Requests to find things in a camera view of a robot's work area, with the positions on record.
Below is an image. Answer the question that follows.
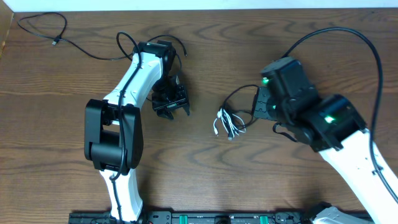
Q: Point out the white usb cable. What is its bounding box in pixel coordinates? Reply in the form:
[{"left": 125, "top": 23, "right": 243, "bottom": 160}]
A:
[{"left": 213, "top": 107, "right": 247, "bottom": 138}]

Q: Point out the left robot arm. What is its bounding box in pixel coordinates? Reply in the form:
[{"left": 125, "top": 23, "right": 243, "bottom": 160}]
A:
[{"left": 84, "top": 40, "right": 190, "bottom": 223}]

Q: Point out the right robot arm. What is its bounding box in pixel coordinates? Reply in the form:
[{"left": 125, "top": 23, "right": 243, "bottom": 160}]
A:
[{"left": 252, "top": 57, "right": 397, "bottom": 223}]

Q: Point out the cardboard box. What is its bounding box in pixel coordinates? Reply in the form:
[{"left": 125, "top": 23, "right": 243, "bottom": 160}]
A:
[{"left": 0, "top": 0, "right": 14, "bottom": 55}]

